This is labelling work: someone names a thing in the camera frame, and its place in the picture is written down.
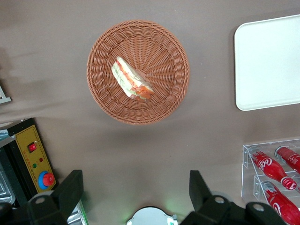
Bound steel pan in appliance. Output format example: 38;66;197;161
0;161;16;204
0;128;15;148

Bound red cola bottle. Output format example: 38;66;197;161
249;150;298;190
274;145;300;175
262;181;300;225

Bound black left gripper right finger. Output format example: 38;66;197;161
179;170;288;225

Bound clear acrylic bottle rack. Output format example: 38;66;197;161
241;138;300;225

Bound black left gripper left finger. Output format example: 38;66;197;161
0;169;84;225

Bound silver metal side box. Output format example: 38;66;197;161
67;200;89;225

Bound cream rectangular plastic tray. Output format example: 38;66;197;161
233;14;300;112

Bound round brown wicker basket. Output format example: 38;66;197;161
86;19;190;125

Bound black appliance with yellow panel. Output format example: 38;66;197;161
0;118;58;211

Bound triangle sandwich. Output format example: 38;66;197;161
111;56;156;102

